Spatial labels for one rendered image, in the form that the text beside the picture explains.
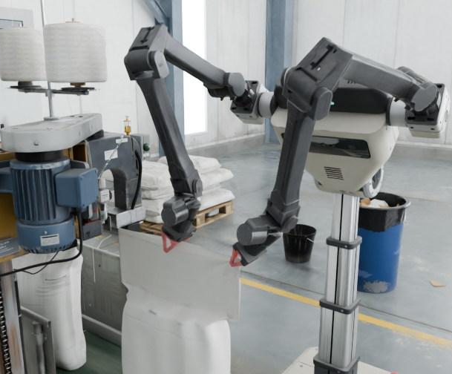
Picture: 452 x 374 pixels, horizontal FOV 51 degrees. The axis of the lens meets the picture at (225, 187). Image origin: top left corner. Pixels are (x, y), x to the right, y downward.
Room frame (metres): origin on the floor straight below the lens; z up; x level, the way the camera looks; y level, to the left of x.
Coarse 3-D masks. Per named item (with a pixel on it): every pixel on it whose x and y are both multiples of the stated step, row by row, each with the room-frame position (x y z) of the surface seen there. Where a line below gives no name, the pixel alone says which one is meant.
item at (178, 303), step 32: (128, 256) 1.55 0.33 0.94; (160, 256) 1.44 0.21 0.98; (192, 256) 1.37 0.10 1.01; (224, 256) 1.32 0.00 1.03; (128, 288) 1.53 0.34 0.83; (160, 288) 1.45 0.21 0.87; (192, 288) 1.37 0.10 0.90; (224, 288) 1.32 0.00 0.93; (128, 320) 1.45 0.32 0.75; (160, 320) 1.36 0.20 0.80; (192, 320) 1.33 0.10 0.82; (224, 320) 1.32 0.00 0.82; (128, 352) 1.45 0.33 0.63; (160, 352) 1.35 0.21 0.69; (192, 352) 1.30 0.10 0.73; (224, 352) 1.34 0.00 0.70
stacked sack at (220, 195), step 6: (210, 192) 5.01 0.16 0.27; (216, 192) 5.01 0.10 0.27; (222, 192) 5.03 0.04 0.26; (228, 192) 5.08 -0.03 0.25; (204, 198) 4.78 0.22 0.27; (210, 198) 4.82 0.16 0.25; (216, 198) 4.87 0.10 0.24; (222, 198) 4.95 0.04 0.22; (228, 198) 5.03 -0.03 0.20; (234, 198) 5.13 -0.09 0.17; (204, 204) 4.70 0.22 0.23; (210, 204) 4.78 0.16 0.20; (216, 204) 4.87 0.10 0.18; (198, 210) 4.65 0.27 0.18
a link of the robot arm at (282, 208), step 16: (288, 96) 1.06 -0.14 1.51; (320, 96) 0.97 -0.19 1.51; (288, 112) 1.06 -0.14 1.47; (304, 112) 1.01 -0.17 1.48; (320, 112) 1.00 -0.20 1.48; (288, 128) 1.07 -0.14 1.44; (304, 128) 1.05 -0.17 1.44; (288, 144) 1.08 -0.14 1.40; (304, 144) 1.08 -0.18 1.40; (288, 160) 1.10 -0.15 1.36; (304, 160) 1.11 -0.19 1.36; (288, 176) 1.11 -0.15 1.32; (272, 192) 1.18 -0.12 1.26; (288, 192) 1.14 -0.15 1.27; (272, 208) 1.21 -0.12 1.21; (288, 208) 1.16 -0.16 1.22
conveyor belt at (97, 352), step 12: (96, 336) 1.96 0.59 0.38; (96, 348) 1.86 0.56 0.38; (108, 348) 1.86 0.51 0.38; (120, 348) 1.86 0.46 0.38; (96, 360) 1.78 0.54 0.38; (108, 360) 1.78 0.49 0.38; (120, 360) 1.78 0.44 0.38; (60, 372) 1.70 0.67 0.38; (72, 372) 1.70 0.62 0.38; (84, 372) 1.70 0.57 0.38; (96, 372) 1.70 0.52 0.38; (108, 372) 1.70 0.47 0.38; (120, 372) 1.70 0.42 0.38
